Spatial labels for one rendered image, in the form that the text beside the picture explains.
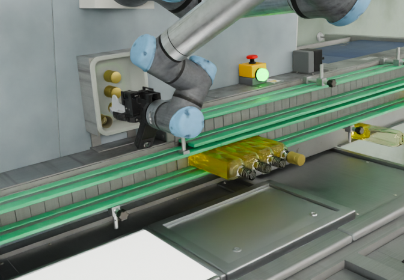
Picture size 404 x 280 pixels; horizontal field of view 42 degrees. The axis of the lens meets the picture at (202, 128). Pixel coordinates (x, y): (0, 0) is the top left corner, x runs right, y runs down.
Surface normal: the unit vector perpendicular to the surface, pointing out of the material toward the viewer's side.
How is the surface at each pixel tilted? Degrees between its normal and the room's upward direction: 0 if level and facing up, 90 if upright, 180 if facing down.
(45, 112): 0
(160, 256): 90
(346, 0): 39
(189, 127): 0
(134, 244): 90
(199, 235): 90
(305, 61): 90
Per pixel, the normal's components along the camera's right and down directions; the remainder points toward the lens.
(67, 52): 0.61, 0.18
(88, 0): -0.79, 0.13
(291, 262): -0.07, -0.96
